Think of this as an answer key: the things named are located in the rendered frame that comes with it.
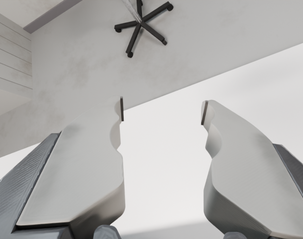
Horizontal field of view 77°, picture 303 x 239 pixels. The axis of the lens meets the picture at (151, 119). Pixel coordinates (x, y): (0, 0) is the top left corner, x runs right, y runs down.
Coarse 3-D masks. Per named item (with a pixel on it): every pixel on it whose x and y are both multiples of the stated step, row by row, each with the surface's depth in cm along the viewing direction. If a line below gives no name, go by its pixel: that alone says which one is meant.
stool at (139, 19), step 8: (128, 0) 116; (136, 0) 142; (128, 8) 120; (160, 8) 131; (168, 8) 133; (136, 16) 127; (144, 16) 134; (152, 16) 133; (120, 24) 143; (128, 24) 139; (136, 24) 136; (144, 24) 132; (136, 32) 134; (152, 32) 129; (160, 40) 127; (128, 48) 136; (128, 56) 139
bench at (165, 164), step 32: (256, 64) 41; (288, 64) 38; (192, 96) 45; (224, 96) 42; (256, 96) 39; (288, 96) 37; (128, 128) 50; (160, 128) 46; (192, 128) 43; (288, 128) 36; (0, 160) 68; (128, 160) 48; (160, 160) 45; (192, 160) 42; (128, 192) 46; (160, 192) 43; (192, 192) 41; (128, 224) 45; (160, 224) 42; (192, 224) 39
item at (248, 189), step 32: (224, 128) 9; (256, 128) 9; (224, 160) 7; (256, 160) 7; (224, 192) 6; (256, 192) 6; (288, 192) 6; (224, 224) 6; (256, 224) 5; (288, 224) 5
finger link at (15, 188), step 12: (48, 144) 7; (36, 156) 7; (48, 156) 7; (12, 168) 6; (24, 168) 6; (36, 168) 6; (0, 180) 6; (12, 180) 6; (24, 180) 6; (36, 180) 6; (0, 192) 5; (12, 192) 5; (24, 192) 5; (0, 204) 5; (12, 204) 5; (24, 204) 5; (0, 216) 5; (12, 216) 5; (0, 228) 5; (12, 228) 5; (36, 228) 5; (48, 228) 5; (60, 228) 5
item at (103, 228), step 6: (102, 228) 5; (108, 228) 5; (114, 228) 5; (96, 234) 4; (102, 234) 4; (108, 234) 5; (114, 234) 5; (228, 234) 5; (234, 234) 5; (240, 234) 5
